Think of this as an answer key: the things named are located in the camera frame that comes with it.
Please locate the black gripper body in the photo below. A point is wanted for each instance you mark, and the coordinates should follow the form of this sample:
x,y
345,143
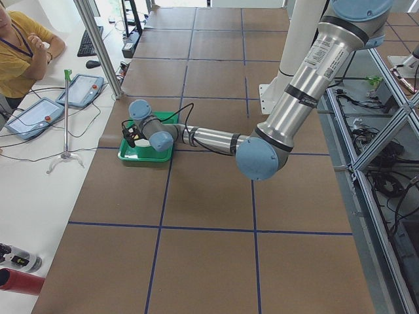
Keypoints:
x,y
131,141

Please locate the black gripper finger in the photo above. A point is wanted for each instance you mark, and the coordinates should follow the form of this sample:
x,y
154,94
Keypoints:
x,y
131,142
126,134

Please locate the white round plate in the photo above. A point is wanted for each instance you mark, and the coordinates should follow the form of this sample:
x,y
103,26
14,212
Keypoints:
x,y
142,143

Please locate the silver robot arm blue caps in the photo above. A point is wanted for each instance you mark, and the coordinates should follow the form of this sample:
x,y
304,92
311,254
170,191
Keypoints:
x,y
337,30

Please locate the green plastic tray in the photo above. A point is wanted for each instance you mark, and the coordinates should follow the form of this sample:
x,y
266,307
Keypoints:
x,y
146,155

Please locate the far teach pendant tablet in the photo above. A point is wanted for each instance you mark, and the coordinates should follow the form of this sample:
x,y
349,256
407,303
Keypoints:
x,y
83,89

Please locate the teach pendant tablet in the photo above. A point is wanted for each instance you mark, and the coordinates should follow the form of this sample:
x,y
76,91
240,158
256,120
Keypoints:
x,y
83,89
36,119

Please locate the metal reacher grabber stick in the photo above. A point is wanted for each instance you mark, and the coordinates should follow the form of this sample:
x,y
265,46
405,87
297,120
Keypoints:
x,y
66,155

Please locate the black computer mouse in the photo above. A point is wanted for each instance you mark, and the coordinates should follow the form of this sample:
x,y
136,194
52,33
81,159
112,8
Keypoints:
x,y
90,64

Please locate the near teach pendant tablet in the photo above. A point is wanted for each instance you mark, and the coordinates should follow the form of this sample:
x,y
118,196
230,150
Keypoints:
x,y
36,119

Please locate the black keyboard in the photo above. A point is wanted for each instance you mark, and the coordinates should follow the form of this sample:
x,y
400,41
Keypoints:
x,y
86,47

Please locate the person in yellow shirt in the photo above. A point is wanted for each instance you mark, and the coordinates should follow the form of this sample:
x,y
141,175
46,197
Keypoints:
x,y
27,47

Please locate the clear water bottle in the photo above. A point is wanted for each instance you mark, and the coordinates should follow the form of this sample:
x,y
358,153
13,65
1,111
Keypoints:
x,y
19,259

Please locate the red bottle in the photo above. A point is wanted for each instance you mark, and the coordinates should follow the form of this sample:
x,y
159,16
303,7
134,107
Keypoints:
x,y
20,282

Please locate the aluminium frame post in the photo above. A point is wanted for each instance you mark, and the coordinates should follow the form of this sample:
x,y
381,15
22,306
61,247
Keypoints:
x,y
87,17

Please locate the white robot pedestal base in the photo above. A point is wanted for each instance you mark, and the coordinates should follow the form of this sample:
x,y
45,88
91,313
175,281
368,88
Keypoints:
x,y
294,51

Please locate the aluminium side frame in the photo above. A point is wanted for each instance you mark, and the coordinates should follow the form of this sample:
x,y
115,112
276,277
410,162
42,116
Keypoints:
x,y
370,116

